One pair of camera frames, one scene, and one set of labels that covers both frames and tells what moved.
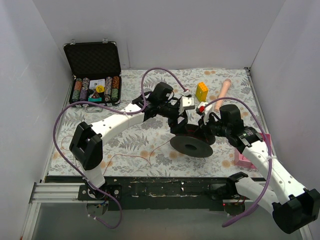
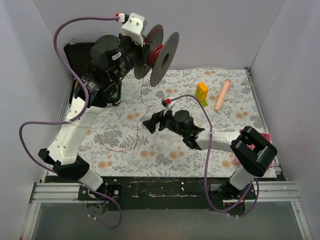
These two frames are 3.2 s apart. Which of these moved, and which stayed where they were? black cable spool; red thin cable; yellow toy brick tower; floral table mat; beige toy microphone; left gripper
Moved: black cable spool; red thin cable; left gripper
Stayed: floral table mat; beige toy microphone; yellow toy brick tower
